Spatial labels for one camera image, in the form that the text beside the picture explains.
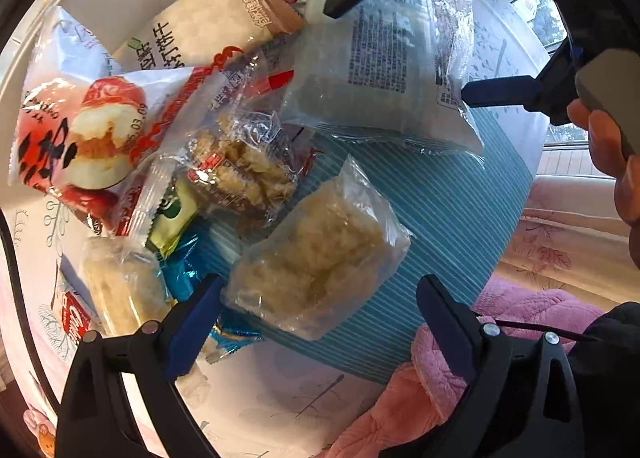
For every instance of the red white cookie packet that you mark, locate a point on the red white cookie packet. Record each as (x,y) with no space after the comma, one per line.
(75,325)

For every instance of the large clear snack packet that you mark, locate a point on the large clear snack packet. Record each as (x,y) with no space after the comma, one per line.
(380,63)

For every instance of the clear oat cookie packet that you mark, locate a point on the clear oat cookie packet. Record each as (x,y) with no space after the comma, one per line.
(240,168)

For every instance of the pale leaf-print sheet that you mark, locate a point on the pale leaf-print sheet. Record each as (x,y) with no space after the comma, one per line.
(560,238)

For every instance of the pale pastry clear packet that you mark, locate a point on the pale pastry clear packet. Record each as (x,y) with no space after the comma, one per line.
(120,283)

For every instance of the pink fluffy blanket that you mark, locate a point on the pink fluffy blanket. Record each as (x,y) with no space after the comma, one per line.
(425,403)

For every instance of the person's dark clothing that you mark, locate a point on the person's dark clothing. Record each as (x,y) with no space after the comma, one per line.
(610,363)

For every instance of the beige cracker packet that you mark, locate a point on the beige cracker packet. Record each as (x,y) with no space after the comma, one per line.
(200,33)

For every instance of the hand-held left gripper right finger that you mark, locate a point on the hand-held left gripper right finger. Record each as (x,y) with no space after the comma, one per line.
(446,330)

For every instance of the blue foil snack packet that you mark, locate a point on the blue foil snack packet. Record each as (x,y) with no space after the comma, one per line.
(185,273)

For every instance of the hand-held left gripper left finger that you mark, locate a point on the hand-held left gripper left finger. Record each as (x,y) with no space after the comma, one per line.
(196,325)

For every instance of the clear rice crisp packet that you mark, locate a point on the clear rice crisp packet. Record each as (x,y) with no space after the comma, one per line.
(320,258)

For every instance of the red-edged clear snack packet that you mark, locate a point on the red-edged clear snack packet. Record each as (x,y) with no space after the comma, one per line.
(165,128)

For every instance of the person's right hand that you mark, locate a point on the person's right hand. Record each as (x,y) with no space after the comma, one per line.
(607,148)

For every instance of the small green snack packet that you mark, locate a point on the small green snack packet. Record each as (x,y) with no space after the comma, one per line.
(172,220)

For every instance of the teal striped mat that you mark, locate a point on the teal striped mat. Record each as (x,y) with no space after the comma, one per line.
(450,238)

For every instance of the white red bun packet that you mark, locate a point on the white red bun packet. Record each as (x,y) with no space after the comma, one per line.
(65,148)

